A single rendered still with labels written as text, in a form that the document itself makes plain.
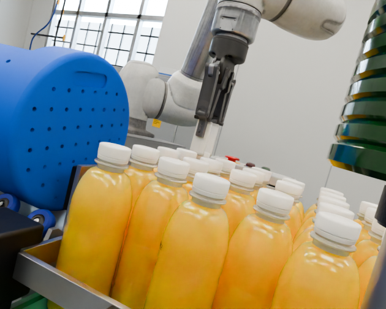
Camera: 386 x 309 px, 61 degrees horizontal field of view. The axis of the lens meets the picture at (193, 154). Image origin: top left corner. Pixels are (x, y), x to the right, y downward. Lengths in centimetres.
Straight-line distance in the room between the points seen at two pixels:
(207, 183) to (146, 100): 94
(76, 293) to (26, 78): 31
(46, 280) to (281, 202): 26
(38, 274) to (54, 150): 24
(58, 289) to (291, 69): 314
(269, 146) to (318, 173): 52
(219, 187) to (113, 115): 38
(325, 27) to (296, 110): 250
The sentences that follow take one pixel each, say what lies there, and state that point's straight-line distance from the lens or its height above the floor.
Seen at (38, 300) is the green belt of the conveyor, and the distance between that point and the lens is 49.
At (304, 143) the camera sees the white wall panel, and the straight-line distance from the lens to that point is 319.
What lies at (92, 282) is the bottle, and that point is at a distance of 42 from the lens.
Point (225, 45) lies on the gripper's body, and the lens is 66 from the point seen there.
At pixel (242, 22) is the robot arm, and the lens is 66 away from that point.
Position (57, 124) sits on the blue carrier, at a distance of 57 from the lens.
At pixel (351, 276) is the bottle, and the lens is 33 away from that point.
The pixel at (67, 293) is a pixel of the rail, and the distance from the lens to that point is 38.
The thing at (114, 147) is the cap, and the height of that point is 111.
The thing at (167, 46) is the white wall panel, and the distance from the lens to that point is 374.
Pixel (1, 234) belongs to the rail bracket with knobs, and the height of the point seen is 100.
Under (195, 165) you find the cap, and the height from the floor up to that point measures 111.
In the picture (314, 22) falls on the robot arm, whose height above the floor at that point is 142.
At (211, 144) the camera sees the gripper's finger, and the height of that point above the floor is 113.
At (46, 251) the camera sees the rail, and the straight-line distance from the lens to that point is 45.
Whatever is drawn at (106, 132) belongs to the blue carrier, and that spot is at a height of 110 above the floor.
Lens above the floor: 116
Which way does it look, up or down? 5 degrees down
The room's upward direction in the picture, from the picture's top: 15 degrees clockwise
